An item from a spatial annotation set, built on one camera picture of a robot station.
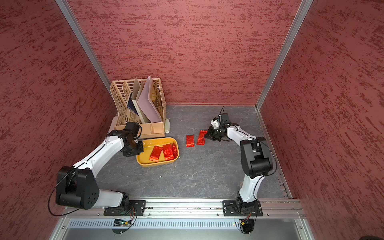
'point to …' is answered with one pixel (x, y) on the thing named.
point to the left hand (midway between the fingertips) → (138, 155)
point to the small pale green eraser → (167, 126)
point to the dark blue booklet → (130, 105)
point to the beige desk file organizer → (122, 90)
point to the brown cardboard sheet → (136, 88)
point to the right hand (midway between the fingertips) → (203, 137)
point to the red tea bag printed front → (190, 141)
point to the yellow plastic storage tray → (143, 159)
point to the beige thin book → (142, 116)
